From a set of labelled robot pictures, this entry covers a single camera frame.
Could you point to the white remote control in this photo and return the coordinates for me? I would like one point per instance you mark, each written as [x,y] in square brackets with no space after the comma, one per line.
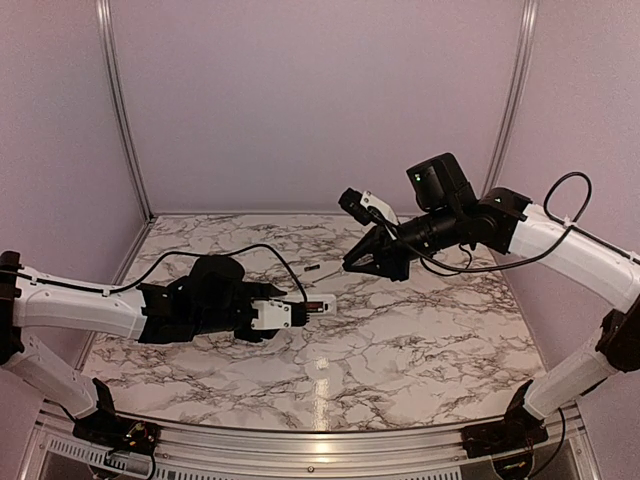
[299,304]

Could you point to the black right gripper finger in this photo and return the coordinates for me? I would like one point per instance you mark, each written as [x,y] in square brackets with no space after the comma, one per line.
[382,270]
[372,247]

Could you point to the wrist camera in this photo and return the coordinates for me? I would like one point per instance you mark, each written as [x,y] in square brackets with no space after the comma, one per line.
[366,208]
[276,315]

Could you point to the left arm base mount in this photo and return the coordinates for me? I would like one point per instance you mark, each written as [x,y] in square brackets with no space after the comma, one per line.
[119,434]

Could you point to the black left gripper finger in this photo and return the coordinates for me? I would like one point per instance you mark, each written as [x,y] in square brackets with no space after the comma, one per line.
[265,291]
[253,336]

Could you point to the right aluminium frame post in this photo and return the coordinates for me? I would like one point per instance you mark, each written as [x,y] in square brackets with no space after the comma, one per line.
[515,93]

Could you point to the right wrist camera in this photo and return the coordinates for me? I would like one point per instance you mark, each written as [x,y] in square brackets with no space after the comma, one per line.
[366,208]

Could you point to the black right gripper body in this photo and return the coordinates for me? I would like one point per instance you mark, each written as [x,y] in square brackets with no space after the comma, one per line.
[443,230]

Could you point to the aluminium frame post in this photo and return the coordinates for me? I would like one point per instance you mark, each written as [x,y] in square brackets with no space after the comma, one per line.
[515,93]
[107,34]

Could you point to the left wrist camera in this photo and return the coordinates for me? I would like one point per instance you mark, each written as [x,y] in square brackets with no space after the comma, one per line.
[276,315]

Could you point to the copper top AA battery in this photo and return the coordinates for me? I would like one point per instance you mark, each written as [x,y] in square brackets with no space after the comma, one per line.
[317,307]

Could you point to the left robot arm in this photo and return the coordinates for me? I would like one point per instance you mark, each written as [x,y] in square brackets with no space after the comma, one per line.
[145,313]

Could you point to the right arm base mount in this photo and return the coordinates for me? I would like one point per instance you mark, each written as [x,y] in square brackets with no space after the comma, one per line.
[498,437]

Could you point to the front aluminium rail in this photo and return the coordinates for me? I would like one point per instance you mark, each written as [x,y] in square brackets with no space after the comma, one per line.
[186,451]

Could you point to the left aluminium frame post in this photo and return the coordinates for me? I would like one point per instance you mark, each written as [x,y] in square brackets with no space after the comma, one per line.
[107,34]

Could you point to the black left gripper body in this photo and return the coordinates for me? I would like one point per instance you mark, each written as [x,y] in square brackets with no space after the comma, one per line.
[213,320]

